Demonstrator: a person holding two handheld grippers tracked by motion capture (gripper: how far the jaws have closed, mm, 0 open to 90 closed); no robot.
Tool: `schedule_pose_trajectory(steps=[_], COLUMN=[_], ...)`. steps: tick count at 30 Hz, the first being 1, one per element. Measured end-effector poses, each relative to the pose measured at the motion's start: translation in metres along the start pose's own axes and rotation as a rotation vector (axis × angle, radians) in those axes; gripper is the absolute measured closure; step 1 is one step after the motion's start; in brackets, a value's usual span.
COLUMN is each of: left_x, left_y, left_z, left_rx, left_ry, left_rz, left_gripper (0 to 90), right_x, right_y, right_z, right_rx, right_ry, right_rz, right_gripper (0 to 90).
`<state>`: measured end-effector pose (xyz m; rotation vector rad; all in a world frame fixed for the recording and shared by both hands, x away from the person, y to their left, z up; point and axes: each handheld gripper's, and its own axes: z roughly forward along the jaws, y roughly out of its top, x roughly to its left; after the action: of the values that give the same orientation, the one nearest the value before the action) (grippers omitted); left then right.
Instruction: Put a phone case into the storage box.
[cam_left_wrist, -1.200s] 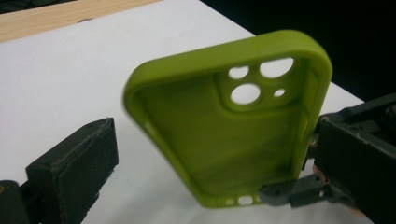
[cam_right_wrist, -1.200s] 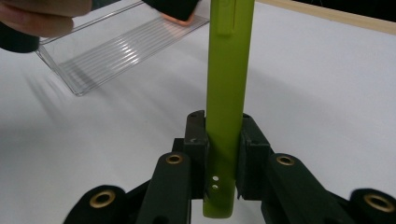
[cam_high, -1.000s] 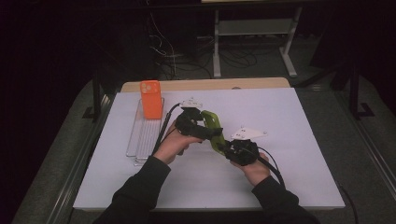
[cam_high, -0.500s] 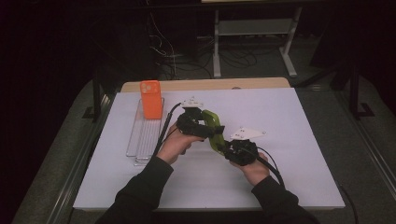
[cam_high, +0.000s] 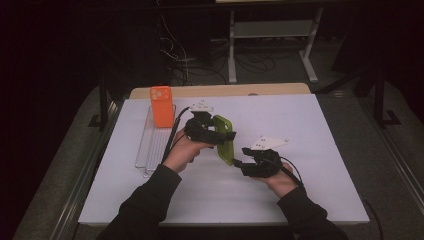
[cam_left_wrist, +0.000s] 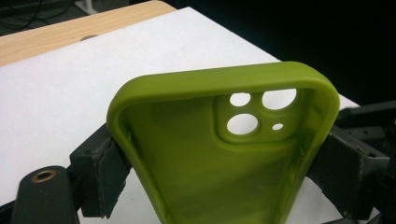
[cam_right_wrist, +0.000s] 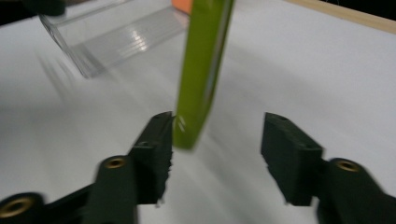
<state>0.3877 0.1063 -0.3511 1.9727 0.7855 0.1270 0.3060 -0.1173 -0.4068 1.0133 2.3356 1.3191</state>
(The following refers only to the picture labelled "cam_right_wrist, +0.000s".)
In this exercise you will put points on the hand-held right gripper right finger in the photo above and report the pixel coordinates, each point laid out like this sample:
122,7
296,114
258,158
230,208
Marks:
292,161

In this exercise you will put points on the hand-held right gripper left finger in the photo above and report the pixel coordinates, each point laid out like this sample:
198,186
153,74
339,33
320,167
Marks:
152,168

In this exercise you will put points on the clear plastic tray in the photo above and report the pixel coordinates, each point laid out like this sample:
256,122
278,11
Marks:
118,40

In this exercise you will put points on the green cartoon phone case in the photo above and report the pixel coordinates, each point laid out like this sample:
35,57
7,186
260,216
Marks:
199,77

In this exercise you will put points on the orange phone case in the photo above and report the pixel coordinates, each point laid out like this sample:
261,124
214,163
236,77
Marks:
182,5

